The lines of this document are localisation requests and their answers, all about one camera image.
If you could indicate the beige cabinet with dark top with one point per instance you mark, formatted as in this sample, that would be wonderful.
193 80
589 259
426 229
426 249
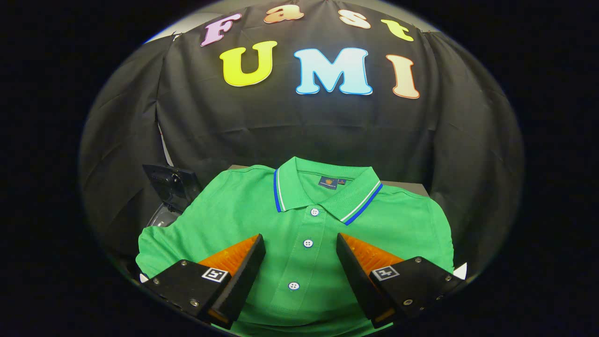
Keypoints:
407 188

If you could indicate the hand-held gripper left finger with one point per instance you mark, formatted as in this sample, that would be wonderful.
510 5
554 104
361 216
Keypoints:
245 274

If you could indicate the green polo shirt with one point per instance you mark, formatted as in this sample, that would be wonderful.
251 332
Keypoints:
234 210

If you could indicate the black backdrop cloth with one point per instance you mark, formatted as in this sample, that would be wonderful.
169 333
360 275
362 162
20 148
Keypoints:
290 126

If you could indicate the dark washing machine lid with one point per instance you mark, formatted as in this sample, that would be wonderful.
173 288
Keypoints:
171 185

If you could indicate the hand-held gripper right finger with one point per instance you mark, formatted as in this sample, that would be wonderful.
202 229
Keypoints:
356 276

